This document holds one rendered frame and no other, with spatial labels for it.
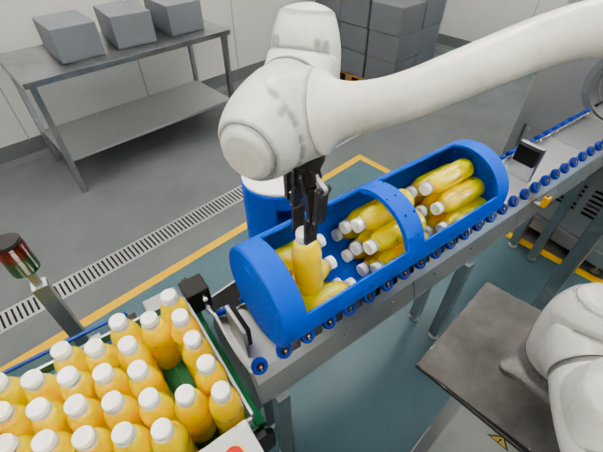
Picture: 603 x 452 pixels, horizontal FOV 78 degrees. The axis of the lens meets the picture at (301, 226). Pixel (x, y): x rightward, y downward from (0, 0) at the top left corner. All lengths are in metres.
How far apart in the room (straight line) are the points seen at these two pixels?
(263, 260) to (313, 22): 0.51
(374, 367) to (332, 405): 0.30
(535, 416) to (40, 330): 2.37
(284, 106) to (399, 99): 0.12
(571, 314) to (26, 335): 2.50
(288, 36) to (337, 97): 0.15
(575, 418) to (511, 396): 0.25
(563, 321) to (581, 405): 0.18
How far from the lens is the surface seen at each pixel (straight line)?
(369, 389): 2.06
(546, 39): 0.53
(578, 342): 0.88
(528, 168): 1.81
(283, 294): 0.84
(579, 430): 0.80
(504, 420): 1.00
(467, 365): 1.04
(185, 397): 0.86
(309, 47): 0.55
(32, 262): 1.12
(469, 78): 0.47
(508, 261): 2.83
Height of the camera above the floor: 1.88
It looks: 44 degrees down
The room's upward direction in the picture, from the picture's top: straight up
